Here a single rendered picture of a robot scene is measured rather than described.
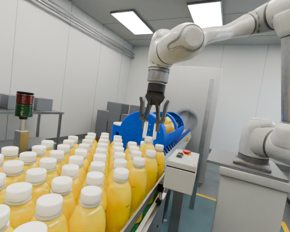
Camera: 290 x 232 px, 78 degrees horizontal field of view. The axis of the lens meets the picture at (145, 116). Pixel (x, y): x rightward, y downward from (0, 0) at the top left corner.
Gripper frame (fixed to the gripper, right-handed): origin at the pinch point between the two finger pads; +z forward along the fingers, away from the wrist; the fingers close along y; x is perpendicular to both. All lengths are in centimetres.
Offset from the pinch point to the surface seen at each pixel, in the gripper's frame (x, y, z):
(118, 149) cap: 14.5, 6.5, 6.7
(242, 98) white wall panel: -521, -100, -67
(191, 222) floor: -138, -21, 116
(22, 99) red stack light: 23, 47, -6
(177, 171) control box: 12.0, -15.7, 10.1
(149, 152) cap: 8.2, -3.5, 6.8
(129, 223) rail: 32.2, -8.4, 19.0
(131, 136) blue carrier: -23.2, 18.2, 8.6
